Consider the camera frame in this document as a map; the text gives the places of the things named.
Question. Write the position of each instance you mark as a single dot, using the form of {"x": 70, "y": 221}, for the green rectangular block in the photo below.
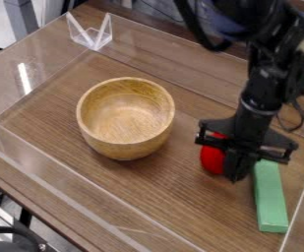
{"x": 272, "y": 216}

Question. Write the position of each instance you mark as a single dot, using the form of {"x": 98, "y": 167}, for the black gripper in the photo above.
{"x": 245, "y": 136}

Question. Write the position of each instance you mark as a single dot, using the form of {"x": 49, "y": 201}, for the red plush fruit green stem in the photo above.
{"x": 212, "y": 159}

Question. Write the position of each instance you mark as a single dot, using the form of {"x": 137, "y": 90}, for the clear acrylic tray walls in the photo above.
{"x": 152, "y": 205}

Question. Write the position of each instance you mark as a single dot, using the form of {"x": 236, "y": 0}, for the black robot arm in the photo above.
{"x": 271, "y": 26}

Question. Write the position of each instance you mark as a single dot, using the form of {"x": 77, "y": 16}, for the black metal bracket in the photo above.
{"x": 23, "y": 240}

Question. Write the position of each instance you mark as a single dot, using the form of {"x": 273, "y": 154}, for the wooden bowl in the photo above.
{"x": 125, "y": 116}

